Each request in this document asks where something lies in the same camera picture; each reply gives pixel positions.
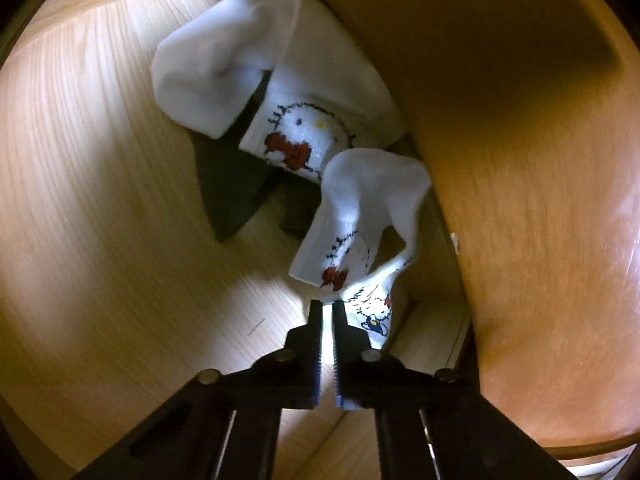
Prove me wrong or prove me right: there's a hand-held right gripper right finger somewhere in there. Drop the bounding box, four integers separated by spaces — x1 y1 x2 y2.
332 300 581 480

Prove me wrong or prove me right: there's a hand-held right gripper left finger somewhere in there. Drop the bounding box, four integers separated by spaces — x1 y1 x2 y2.
70 300 324 480

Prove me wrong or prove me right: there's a white sock red bow cat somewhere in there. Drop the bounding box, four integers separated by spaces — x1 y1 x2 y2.
289 148 432 361
151 0 407 184

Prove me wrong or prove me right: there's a wooden drawer with slot handle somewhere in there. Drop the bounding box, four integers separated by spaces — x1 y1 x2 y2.
0 0 478 480

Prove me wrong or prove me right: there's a white sock blue bow cat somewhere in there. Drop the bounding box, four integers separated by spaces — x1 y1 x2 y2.
345 255 417 352

